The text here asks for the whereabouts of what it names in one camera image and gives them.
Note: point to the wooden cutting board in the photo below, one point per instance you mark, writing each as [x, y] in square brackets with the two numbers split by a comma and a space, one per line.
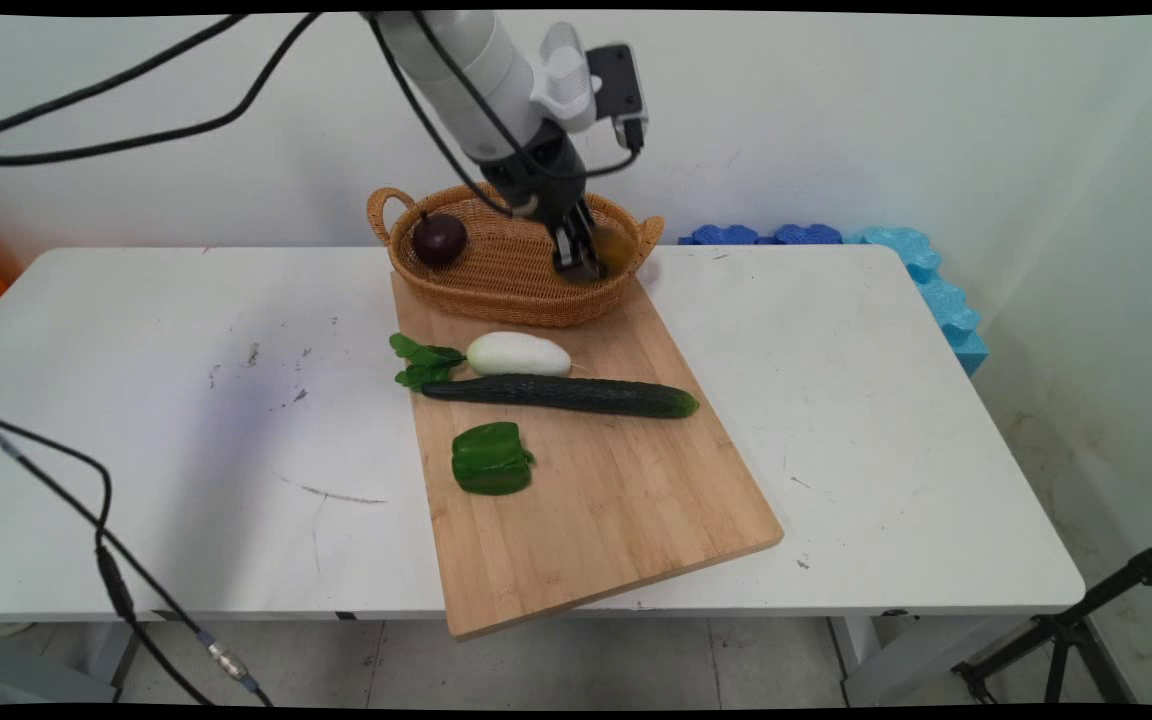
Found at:
[606, 500]

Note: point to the green bell pepper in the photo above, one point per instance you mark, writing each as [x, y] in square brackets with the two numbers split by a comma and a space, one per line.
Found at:
[491, 460]

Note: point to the dark purple round fruit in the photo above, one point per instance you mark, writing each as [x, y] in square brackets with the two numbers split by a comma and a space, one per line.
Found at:
[439, 240]

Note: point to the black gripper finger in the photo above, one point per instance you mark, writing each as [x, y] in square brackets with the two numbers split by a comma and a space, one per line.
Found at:
[593, 245]
[568, 250]

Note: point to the white radish with leaves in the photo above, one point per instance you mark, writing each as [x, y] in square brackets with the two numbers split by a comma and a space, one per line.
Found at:
[521, 354]

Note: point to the wrist camera on white mount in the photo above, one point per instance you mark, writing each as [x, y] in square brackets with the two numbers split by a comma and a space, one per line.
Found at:
[576, 80]

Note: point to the grey table leg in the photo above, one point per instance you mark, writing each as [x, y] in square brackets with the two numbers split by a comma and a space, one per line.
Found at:
[896, 660]
[26, 670]

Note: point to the light blue foam mat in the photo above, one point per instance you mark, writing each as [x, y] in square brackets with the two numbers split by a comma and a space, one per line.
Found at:
[946, 300]

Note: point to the woven wicker basket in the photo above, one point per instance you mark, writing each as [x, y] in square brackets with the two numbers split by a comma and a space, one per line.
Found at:
[496, 275]

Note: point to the black tripod stand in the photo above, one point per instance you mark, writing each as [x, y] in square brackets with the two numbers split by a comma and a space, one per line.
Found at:
[1066, 630]

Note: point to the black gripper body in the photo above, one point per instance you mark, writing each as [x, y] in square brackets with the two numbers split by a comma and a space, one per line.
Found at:
[541, 175]

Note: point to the dark green cucumber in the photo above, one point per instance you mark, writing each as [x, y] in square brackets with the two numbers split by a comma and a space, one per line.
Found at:
[576, 396]

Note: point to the brown potato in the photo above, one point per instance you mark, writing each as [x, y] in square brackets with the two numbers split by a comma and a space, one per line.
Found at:
[618, 250]

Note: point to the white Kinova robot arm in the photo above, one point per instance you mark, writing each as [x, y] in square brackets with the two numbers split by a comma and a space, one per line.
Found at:
[466, 80]

